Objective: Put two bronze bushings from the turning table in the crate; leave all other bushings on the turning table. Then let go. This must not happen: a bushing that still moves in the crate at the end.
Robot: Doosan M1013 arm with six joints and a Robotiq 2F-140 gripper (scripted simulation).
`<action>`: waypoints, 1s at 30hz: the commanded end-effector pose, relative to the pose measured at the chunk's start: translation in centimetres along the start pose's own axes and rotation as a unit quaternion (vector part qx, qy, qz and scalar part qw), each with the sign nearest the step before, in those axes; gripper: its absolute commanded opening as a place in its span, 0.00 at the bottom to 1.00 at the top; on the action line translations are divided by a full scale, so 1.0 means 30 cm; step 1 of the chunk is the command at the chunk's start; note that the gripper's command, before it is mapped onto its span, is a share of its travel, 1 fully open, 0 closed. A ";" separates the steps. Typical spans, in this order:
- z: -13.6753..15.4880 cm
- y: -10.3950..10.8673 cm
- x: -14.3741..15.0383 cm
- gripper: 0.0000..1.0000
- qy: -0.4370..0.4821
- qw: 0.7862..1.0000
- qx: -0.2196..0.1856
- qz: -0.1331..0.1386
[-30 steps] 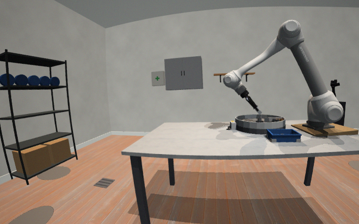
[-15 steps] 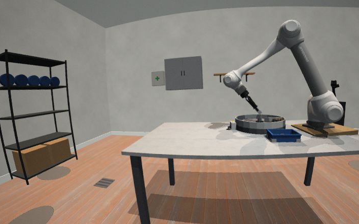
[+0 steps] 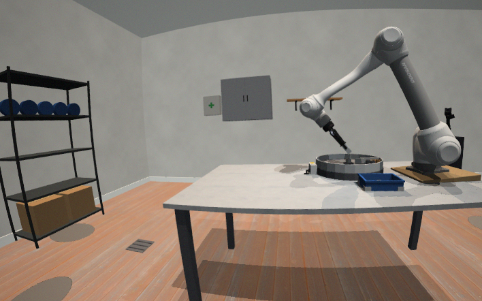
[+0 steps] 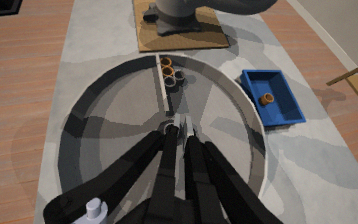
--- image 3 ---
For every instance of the blue crate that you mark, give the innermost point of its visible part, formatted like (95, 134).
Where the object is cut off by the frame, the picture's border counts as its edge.
(380, 182)

